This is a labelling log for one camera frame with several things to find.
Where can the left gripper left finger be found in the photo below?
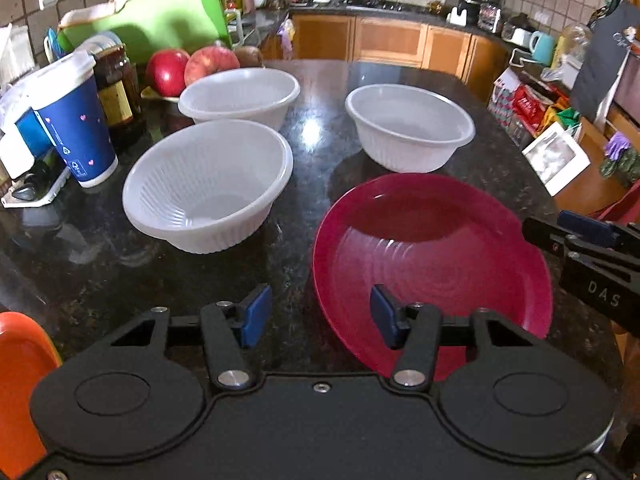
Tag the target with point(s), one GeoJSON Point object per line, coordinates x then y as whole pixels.
{"type": "Point", "coordinates": [221, 331]}

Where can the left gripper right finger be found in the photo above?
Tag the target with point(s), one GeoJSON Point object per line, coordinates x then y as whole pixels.
{"type": "Point", "coordinates": [418, 331]}

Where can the magenta plastic plate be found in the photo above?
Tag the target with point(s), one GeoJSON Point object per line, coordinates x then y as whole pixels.
{"type": "Point", "coordinates": [431, 239]}

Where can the white plastic bowl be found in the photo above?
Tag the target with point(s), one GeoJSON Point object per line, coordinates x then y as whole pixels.
{"type": "Point", "coordinates": [261, 95]}
{"type": "Point", "coordinates": [408, 129]}
{"type": "Point", "coordinates": [208, 187]}

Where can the orange plastic plate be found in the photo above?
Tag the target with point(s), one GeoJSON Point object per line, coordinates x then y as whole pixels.
{"type": "Point", "coordinates": [27, 355]}

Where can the red hanging towel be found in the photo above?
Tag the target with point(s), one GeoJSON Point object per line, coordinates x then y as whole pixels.
{"type": "Point", "coordinates": [625, 210]}

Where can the white picture box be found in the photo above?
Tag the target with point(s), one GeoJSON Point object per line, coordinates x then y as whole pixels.
{"type": "Point", "coordinates": [556, 157]}

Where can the red snack bag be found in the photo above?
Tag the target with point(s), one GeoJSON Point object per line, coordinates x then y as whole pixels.
{"type": "Point", "coordinates": [530, 107]}

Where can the teal electric kettle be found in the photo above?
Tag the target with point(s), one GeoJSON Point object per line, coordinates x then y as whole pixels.
{"type": "Point", "coordinates": [542, 47]}

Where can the white tray with items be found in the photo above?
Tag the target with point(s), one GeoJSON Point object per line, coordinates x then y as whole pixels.
{"type": "Point", "coordinates": [37, 188]}

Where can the dark hanging apron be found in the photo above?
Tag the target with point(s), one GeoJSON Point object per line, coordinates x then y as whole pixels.
{"type": "Point", "coordinates": [605, 56]}

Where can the red apple left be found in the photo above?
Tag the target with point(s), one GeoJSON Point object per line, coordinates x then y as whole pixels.
{"type": "Point", "coordinates": [165, 72]}

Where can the red apple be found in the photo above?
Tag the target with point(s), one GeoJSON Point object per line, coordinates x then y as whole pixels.
{"type": "Point", "coordinates": [208, 61]}
{"type": "Point", "coordinates": [165, 72]}

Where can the red apple right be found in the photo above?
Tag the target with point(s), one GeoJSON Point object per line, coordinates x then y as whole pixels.
{"type": "Point", "coordinates": [208, 61]}

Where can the brown kiwi fruit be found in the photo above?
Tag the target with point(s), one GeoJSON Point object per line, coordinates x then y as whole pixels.
{"type": "Point", "coordinates": [249, 56]}

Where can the dark sauce jar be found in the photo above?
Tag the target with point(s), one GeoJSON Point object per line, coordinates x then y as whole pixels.
{"type": "Point", "coordinates": [117, 86]}

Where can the blue paper cup white lid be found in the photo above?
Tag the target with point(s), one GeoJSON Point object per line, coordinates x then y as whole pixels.
{"type": "Point", "coordinates": [64, 98]}

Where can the green cutting board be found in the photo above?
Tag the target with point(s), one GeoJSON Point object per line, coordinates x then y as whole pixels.
{"type": "Point", "coordinates": [147, 26]}

